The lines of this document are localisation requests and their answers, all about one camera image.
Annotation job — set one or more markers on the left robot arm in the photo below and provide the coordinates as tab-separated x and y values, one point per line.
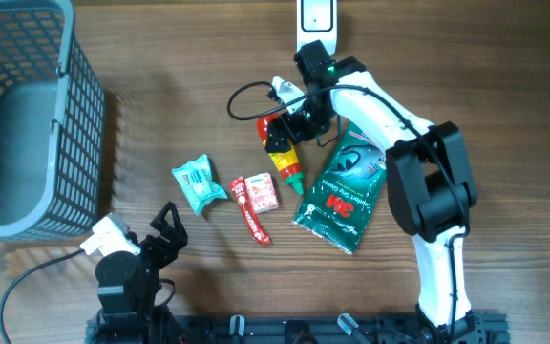
128	284

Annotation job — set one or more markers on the grey plastic mesh basket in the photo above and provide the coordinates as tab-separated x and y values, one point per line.
52	116

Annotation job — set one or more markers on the red white small packet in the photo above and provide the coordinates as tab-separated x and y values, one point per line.
261	192

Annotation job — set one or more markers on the red Nescafe stick sachet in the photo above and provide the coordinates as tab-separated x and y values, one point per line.
257	232

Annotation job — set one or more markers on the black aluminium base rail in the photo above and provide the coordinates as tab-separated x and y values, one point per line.
381	329

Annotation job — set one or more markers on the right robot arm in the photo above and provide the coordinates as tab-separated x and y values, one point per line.
429	178

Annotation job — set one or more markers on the red sauce bottle green cap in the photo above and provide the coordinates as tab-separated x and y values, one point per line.
286	162

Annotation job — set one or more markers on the pale teal tissue packet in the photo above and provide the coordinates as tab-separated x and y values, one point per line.
197	183

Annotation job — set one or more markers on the white barcode scanner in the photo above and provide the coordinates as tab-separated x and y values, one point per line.
317	20

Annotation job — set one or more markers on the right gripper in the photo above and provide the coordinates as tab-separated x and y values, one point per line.
296	132

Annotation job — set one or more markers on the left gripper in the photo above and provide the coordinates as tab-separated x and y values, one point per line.
178	237

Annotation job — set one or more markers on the green 3M gloves packet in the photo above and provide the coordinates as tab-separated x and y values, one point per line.
339	205

